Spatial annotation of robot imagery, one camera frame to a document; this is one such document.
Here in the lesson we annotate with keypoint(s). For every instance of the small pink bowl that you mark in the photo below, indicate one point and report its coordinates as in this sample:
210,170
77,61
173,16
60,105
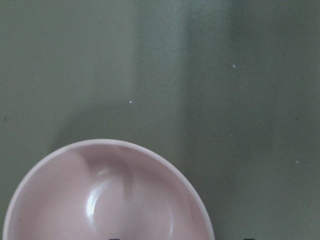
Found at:
105,189

